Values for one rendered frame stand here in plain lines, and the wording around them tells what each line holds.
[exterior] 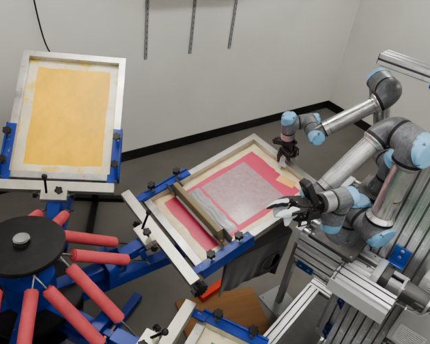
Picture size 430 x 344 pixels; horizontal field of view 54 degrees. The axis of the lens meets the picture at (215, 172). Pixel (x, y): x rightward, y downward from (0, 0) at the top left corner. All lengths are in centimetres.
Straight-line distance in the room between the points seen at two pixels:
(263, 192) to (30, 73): 150
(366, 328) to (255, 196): 92
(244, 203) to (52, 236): 98
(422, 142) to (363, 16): 428
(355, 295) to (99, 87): 177
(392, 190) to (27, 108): 193
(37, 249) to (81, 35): 228
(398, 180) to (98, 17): 271
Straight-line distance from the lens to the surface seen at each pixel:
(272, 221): 209
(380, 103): 208
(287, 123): 214
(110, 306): 180
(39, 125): 253
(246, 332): 190
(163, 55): 407
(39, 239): 176
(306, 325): 300
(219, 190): 228
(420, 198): 197
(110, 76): 264
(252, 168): 238
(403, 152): 164
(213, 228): 200
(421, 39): 540
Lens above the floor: 256
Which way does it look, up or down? 36 degrees down
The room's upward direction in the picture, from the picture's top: 9 degrees clockwise
